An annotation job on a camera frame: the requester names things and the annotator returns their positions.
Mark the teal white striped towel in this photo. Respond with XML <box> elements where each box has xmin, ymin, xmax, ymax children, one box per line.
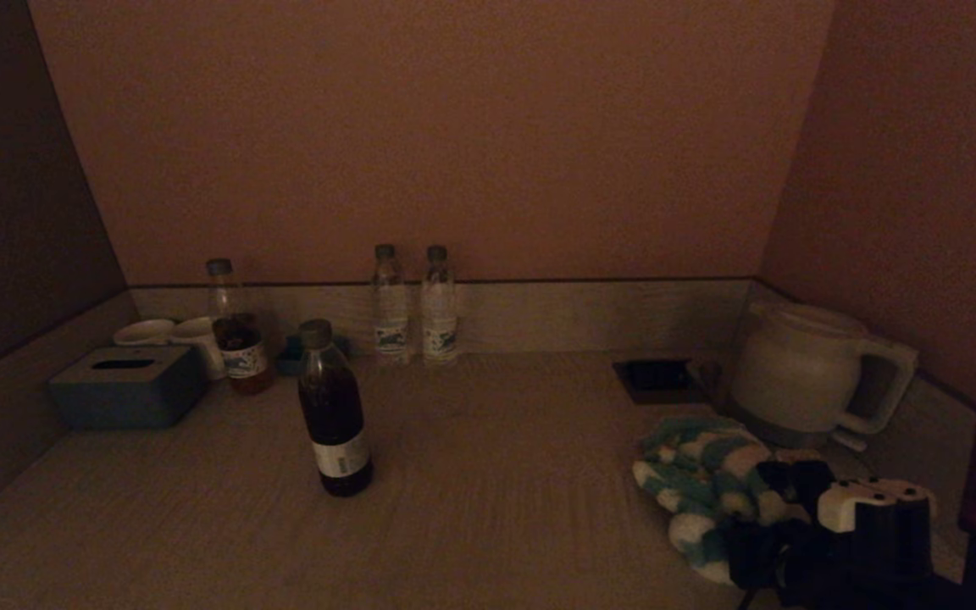
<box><xmin>632</xmin><ymin>415</ymin><xmax>832</xmax><ymax>585</ymax></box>

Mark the dark tea bottle white label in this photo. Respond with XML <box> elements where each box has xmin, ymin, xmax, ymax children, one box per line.
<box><xmin>297</xmin><ymin>319</ymin><xmax>374</xmax><ymax>498</ymax></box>

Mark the white electric kettle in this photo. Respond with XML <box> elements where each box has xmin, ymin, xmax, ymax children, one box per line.
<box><xmin>721</xmin><ymin>301</ymin><xmax>919</xmax><ymax>452</ymax></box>

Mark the black recessed socket panel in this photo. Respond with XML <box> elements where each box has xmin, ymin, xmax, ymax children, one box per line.
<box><xmin>613</xmin><ymin>360</ymin><xmax>709</xmax><ymax>405</ymax></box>

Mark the clear water bottle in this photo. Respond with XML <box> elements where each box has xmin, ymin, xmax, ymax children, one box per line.
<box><xmin>371</xmin><ymin>245</ymin><xmax>412</xmax><ymax>366</ymax></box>
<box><xmin>421</xmin><ymin>246</ymin><xmax>460</xmax><ymax>366</ymax></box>

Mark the small blue tray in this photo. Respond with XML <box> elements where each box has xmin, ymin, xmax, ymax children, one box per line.
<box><xmin>277</xmin><ymin>335</ymin><xmax>351</xmax><ymax>379</ymax></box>

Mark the half-full tea bottle blue label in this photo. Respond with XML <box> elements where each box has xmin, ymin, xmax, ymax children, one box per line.
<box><xmin>206</xmin><ymin>258</ymin><xmax>275</xmax><ymax>397</ymax></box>

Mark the blue-grey tissue box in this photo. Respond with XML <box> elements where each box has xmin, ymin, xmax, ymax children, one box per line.
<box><xmin>47</xmin><ymin>345</ymin><xmax>208</xmax><ymax>431</ymax></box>

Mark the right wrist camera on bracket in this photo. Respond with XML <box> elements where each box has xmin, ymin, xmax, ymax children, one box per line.
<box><xmin>755</xmin><ymin>460</ymin><xmax>836</xmax><ymax>530</ymax></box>

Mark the white mug with handle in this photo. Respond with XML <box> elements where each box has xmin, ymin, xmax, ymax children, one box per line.
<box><xmin>170</xmin><ymin>317</ymin><xmax>228</xmax><ymax>380</ymax></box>

